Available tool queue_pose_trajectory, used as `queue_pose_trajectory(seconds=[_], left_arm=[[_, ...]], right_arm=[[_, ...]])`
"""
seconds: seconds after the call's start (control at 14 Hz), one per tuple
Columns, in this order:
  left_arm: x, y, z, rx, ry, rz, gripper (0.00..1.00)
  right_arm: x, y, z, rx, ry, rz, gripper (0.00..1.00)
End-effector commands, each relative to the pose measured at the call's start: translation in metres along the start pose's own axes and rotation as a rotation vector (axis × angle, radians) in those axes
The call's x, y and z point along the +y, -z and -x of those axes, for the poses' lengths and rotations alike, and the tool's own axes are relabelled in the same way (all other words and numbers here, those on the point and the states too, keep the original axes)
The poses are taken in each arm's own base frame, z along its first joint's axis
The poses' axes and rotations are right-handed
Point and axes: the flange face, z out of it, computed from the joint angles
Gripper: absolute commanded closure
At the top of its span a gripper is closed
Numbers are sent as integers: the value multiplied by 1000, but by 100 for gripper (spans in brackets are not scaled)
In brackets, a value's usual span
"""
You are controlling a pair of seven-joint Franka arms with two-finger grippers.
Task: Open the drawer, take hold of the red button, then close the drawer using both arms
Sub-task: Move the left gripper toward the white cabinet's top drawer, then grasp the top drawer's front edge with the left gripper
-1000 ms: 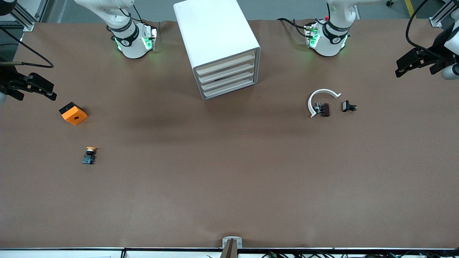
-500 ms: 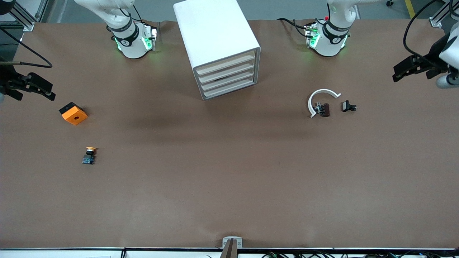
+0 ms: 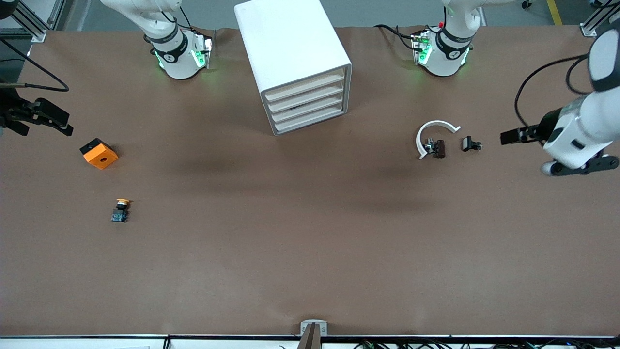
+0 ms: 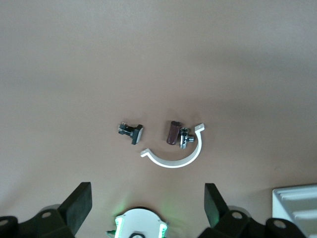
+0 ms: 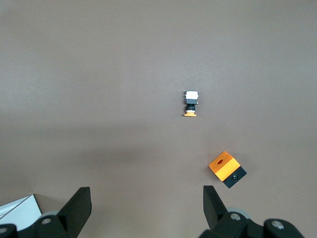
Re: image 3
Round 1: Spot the silver aluminium frame profile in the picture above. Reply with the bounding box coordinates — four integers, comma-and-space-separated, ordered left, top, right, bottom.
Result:
0, 0, 66, 43
580, 0, 620, 38

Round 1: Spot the white plastic drawer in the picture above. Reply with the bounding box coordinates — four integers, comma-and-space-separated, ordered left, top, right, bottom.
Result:
266, 80, 346, 116
264, 68, 346, 105
270, 91, 347, 126
273, 102, 349, 135

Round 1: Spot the brown table cover sheet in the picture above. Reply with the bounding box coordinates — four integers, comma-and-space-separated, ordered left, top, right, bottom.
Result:
0, 24, 620, 337

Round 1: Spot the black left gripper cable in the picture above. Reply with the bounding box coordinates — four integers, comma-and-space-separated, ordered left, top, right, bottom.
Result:
513, 53, 595, 128

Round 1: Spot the white drawer cabinet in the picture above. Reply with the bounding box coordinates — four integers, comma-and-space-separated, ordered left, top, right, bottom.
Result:
234, 0, 353, 136

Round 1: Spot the grey metal bracket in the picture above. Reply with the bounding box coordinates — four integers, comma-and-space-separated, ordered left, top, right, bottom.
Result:
300, 320, 328, 336

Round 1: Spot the yellow push button switch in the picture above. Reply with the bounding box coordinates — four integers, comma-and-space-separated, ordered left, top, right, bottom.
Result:
110, 198, 132, 224

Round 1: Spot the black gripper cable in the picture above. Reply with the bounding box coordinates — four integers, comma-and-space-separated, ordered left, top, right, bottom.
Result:
513, 53, 595, 128
0, 36, 70, 93

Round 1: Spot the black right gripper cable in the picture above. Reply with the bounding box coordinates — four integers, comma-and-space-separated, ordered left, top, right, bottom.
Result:
0, 36, 70, 93

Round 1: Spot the white curved plastic bracket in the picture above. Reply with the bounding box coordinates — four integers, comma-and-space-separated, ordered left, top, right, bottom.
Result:
416, 120, 462, 160

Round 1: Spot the black arm base cable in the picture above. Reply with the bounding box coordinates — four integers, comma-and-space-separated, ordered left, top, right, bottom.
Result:
165, 4, 195, 38
373, 23, 420, 52

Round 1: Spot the white table edge rail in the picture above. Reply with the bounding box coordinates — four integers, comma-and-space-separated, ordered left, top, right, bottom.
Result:
0, 334, 620, 349

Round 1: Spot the orange box with black base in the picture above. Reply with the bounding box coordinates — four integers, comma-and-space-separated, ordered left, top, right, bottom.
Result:
79, 138, 119, 170

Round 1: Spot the brown and metal small part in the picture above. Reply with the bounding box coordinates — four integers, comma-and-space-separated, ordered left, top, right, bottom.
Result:
424, 138, 446, 159

